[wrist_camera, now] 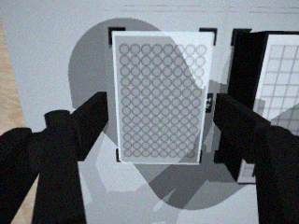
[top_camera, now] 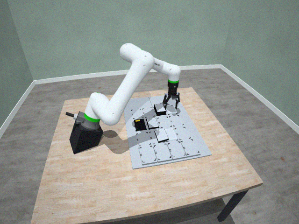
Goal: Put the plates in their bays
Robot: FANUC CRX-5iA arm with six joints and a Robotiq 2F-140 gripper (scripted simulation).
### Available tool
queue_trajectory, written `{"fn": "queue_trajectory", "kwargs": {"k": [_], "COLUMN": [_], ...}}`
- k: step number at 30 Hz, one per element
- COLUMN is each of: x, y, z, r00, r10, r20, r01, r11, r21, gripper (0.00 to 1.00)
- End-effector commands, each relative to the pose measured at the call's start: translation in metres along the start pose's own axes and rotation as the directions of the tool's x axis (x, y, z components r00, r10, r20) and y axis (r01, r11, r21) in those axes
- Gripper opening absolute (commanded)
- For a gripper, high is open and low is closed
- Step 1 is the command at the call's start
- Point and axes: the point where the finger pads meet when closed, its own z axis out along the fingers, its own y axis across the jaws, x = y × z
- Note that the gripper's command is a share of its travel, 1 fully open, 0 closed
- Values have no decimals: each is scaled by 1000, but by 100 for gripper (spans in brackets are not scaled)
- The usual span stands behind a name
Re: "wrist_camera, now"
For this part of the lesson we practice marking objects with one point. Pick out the grey deck plate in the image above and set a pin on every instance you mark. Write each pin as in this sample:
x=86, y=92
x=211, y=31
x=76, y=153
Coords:
x=57, y=53

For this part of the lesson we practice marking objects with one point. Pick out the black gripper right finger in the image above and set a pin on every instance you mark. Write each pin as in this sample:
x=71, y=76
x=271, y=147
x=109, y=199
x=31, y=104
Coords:
x=275, y=152

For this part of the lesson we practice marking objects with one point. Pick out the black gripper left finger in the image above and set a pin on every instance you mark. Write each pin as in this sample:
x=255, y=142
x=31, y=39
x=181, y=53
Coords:
x=53, y=156

